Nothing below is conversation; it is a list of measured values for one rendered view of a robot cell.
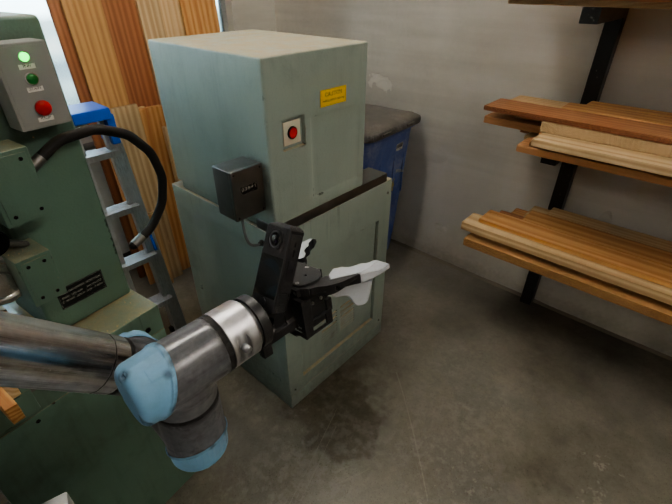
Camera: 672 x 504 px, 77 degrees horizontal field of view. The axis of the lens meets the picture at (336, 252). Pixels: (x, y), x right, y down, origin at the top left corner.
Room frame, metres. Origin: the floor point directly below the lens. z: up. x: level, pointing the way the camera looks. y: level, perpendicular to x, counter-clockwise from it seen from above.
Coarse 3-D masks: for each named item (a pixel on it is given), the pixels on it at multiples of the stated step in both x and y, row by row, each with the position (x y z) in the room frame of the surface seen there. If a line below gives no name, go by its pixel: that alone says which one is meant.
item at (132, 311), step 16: (16, 304) 0.93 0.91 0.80; (112, 304) 0.93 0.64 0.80; (128, 304) 0.93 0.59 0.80; (144, 304) 0.93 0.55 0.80; (80, 320) 0.86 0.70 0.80; (96, 320) 0.86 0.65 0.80; (112, 320) 0.86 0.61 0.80; (128, 320) 0.86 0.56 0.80; (144, 320) 0.89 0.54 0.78; (160, 320) 0.92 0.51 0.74; (48, 400) 0.66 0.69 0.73
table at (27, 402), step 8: (24, 392) 0.54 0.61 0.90; (16, 400) 0.53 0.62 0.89; (24, 400) 0.54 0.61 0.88; (32, 400) 0.55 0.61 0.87; (24, 408) 0.53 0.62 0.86; (32, 408) 0.54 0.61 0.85; (0, 416) 0.50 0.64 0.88; (0, 424) 0.50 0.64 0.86; (8, 424) 0.51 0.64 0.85; (0, 432) 0.49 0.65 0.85
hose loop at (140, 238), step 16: (80, 128) 0.95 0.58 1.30; (96, 128) 0.98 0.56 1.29; (112, 128) 1.01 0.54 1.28; (48, 144) 0.89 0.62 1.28; (64, 144) 0.91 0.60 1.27; (144, 144) 1.07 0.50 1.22; (32, 160) 0.85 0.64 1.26; (160, 176) 1.10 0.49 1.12; (160, 192) 1.09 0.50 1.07; (160, 208) 1.08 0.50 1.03; (144, 240) 1.03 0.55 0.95
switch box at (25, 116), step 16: (0, 48) 0.86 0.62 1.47; (16, 48) 0.88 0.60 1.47; (32, 48) 0.90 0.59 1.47; (0, 64) 0.85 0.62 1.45; (16, 64) 0.87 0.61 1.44; (48, 64) 0.91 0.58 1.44; (0, 80) 0.85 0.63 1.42; (16, 80) 0.86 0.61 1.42; (48, 80) 0.91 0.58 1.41; (0, 96) 0.86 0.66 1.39; (16, 96) 0.85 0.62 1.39; (32, 96) 0.87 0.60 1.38; (48, 96) 0.90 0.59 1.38; (16, 112) 0.84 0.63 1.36; (32, 112) 0.87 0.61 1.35; (64, 112) 0.91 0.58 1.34; (16, 128) 0.86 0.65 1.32; (32, 128) 0.86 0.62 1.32
